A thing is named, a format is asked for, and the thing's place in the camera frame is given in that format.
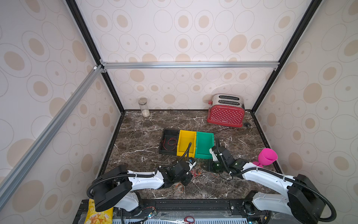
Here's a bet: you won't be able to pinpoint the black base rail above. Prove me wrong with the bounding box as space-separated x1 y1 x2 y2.
73 198 314 224

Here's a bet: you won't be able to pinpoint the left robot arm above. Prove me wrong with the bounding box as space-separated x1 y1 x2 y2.
86 157 196 212

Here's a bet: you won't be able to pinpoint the pink plastic goblet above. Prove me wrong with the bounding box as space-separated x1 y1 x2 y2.
253 148 278 168

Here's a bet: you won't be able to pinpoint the glass jar with lid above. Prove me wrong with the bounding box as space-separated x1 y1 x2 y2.
138 97 150 117

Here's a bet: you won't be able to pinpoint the yellow snack bag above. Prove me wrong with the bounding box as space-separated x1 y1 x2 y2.
84 199 113 224

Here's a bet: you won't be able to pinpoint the red polka dot toaster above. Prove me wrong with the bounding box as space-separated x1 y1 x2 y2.
207 94 245 128

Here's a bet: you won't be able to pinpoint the aluminium frame bar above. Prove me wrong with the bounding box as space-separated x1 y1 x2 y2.
103 61 280 69
1 65 103 209

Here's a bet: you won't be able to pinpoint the red cable in black bin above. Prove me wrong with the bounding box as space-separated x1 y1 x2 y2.
163 136 178 152

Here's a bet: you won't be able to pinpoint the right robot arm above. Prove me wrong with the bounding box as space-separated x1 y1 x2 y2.
209 146 337 224

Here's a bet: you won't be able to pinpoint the black plastic bin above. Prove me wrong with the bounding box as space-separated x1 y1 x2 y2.
158 129 180 155

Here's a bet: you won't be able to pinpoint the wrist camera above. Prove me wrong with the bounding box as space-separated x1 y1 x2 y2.
209 149 219 162
187 157 196 170

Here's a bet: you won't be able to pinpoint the aluminium frame bar back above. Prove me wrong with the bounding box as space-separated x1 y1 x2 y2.
103 61 280 69

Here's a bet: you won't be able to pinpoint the red handled scissors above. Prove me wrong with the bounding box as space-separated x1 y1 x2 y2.
173 216 195 224

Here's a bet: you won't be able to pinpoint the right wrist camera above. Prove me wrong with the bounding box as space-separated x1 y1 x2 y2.
209 149 219 162

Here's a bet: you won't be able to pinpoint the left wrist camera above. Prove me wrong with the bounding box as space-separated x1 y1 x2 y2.
187 157 196 170

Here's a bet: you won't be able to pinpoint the yellow plastic bin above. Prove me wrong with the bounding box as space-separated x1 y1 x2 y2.
177 130 197 158

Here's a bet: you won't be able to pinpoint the aluminium frame bar left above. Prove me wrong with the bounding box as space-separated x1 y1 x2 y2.
1 65 103 209

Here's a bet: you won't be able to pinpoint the green plastic bin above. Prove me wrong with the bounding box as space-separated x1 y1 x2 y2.
195 132 214 159

